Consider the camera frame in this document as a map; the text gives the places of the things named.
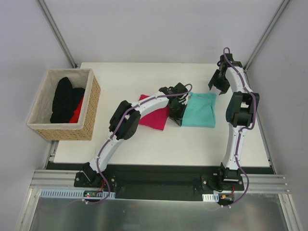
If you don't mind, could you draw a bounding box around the teal t shirt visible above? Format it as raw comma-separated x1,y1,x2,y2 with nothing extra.
181,92,217,128

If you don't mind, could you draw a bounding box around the pink t shirt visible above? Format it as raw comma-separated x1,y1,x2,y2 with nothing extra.
139,107,170,131

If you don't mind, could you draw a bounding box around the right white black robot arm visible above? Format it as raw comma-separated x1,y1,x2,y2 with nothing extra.
206,48,260,192

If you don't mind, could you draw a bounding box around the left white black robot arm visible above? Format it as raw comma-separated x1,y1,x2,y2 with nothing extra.
82,83,193,187

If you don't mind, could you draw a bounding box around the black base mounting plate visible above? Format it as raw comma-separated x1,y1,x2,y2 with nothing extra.
74,164,244,201

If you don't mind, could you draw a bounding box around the red garment in basket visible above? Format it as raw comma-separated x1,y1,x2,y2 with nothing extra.
69,96,84,123

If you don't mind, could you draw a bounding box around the wicker basket with liner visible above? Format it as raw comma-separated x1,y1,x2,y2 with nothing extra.
27,68,101,141

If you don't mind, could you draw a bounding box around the black garment in basket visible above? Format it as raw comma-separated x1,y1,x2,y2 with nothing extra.
50,77,85,124

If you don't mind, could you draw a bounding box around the right white cable duct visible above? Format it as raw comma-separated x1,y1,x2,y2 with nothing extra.
202,193,219,203

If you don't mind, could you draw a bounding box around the white cable duct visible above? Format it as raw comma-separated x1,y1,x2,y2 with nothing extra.
40,189,116,200
202,193,219,203

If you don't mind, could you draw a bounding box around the right aluminium corner post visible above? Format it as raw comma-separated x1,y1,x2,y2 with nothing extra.
244,0,291,72

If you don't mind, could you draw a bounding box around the aluminium corner post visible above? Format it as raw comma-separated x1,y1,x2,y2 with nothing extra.
244,0,291,72
36,0,78,68

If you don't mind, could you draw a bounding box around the aluminium frame rail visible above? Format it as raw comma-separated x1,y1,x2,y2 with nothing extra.
30,169,291,194

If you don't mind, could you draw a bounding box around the left white cable duct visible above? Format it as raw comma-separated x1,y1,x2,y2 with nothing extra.
40,189,116,200

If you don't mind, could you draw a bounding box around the left aluminium corner post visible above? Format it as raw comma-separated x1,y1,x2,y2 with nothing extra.
36,0,78,68

